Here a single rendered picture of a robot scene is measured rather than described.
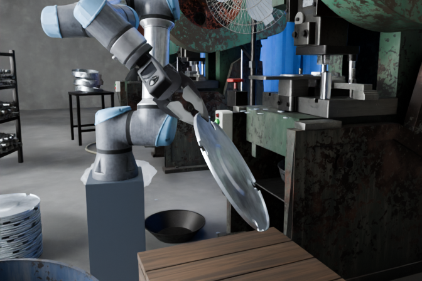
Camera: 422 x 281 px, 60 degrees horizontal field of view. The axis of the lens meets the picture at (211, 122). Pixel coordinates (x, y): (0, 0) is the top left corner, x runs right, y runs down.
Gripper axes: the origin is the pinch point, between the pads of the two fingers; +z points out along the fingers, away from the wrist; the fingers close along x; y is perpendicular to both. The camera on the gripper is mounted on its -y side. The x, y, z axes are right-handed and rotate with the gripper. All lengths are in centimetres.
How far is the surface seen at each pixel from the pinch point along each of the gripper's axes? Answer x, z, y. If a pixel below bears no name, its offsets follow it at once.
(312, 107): -26, 29, 46
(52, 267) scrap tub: 34.4, -2.3, -19.9
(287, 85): -26, 20, 56
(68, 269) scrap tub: 31.9, -0.4, -21.3
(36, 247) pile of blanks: 96, -3, 69
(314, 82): -35, 27, 62
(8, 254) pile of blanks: 99, -10, 59
